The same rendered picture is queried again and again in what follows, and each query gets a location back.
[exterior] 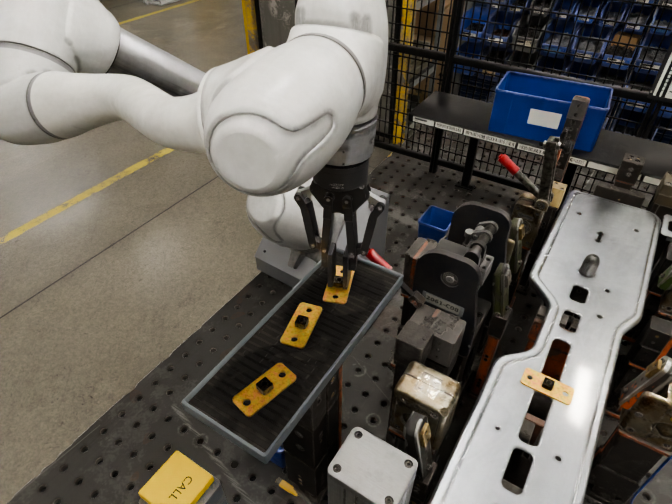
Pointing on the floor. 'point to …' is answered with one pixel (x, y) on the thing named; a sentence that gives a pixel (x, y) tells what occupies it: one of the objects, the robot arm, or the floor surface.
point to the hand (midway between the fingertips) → (339, 266)
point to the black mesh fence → (503, 76)
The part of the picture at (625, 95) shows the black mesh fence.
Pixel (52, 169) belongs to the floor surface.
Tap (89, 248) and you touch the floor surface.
